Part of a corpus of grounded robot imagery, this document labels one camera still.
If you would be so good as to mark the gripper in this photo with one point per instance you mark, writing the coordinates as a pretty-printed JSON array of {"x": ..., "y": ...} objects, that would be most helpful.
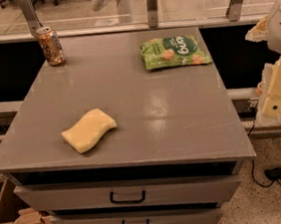
[{"x": 271, "y": 105}]

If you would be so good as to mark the yellow sponge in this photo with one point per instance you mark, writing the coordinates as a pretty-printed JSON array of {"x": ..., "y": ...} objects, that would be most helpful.
[{"x": 84, "y": 135}]

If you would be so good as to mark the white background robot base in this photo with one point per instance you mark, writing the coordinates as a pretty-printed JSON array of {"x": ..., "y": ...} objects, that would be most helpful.
[{"x": 124, "y": 9}]

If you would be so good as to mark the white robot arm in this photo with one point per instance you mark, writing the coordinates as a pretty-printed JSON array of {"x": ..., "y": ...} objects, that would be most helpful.
[{"x": 268, "y": 29}]

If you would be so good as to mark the green rice chip bag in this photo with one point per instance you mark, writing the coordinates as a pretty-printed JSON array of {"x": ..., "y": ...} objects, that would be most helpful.
[{"x": 171, "y": 52}]

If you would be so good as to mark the grey drawer cabinet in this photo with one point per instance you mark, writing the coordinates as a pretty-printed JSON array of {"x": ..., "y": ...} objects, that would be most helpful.
[{"x": 178, "y": 138}]

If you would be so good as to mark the orange soda can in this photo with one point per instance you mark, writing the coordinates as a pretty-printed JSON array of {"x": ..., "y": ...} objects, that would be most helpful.
[{"x": 50, "y": 44}]

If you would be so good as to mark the middle metal bracket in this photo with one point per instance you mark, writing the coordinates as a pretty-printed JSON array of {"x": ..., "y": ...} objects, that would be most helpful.
[{"x": 152, "y": 13}]

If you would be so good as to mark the top drawer black handle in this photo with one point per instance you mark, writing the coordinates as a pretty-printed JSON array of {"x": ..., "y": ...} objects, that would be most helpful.
[{"x": 124, "y": 199}]

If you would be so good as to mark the left metal bracket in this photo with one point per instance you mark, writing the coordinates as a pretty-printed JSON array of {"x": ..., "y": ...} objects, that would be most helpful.
[{"x": 30, "y": 15}]

